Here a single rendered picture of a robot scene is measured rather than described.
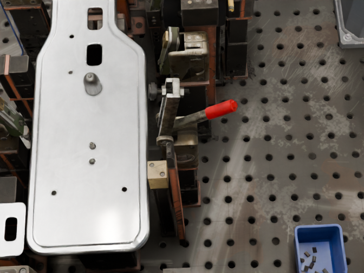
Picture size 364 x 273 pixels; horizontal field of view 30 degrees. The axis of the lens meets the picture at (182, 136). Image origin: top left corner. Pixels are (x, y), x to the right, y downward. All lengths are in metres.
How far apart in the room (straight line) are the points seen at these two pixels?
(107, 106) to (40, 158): 0.16
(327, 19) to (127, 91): 0.66
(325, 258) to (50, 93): 0.68
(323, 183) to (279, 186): 0.10
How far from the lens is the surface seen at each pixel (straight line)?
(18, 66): 1.42
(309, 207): 1.56
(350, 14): 1.70
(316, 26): 1.79
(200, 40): 1.30
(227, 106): 1.15
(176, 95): 1.08
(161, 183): 1.21
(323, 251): 1.53
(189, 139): 1.22
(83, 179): 1.27
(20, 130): 1.34
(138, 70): 1.35
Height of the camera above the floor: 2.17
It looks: 65 degrees down
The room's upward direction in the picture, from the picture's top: 6 degrees counter-clockwise
